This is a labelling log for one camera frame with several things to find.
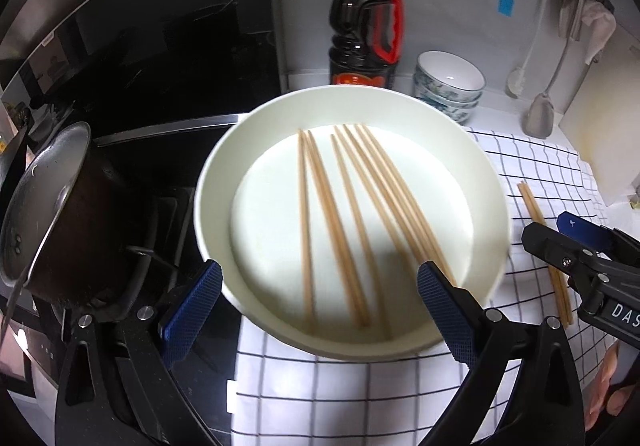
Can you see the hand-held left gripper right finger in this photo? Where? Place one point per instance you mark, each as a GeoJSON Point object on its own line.
{"type": "Point", "coordinates": [447, 316]}

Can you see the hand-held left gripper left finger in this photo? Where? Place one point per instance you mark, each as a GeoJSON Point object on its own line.
{"type": "Point", "coordinates": [192, 313]}

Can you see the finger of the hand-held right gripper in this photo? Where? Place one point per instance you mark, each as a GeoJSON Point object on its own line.
{"type": "Point", "coordinates": [545, 241]}
{"type": "Point", "coordinates": [585, 228]}

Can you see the white round plate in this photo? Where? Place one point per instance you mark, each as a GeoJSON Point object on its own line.
{"type": "Point", "coordinates": [270, 206]}

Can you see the person's right hand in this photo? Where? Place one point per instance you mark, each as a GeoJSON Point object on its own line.
{"type": "Point", "coordinates": [605, 386]}

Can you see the white cutting board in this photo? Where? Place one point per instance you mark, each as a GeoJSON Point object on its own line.
{"type": "Point", "coordinates": [610, 126]}

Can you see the grey hanging spatula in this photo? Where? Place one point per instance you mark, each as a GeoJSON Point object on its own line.
{"type": "Point", "coordinates": [539, 116]}

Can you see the white black checked cloth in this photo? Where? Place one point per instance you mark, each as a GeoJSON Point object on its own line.
{"type": "Point", "coordinates": [350, 406]}

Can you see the black glass gas stove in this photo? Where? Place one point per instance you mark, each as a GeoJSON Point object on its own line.
{"type": "Point", "coordinates": [165, 176]}

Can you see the blue patterned white bowl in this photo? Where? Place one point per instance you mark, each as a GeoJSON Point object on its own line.
{"type": "Point", "coordinates": [455, 115]}
{"type": "Point", "coordinates": [435, 99]}
{"type": "Point", "coordinates": [450, 69]}

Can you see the white hanging spoon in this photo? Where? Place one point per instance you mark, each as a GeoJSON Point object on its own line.
{"type": "Point", "coordinates": [515, 81]}

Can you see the metal saucepan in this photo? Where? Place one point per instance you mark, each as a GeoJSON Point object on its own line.
{"type": "Point", "coordinates": [45, 191]}

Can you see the white hanging rag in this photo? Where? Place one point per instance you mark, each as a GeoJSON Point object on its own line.
{"type": "Point", "coordinates": [597, 26]}

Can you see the dark soy sauce bottle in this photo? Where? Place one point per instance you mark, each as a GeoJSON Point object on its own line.
{"type": "Point", "coordinates": [360, 36]}

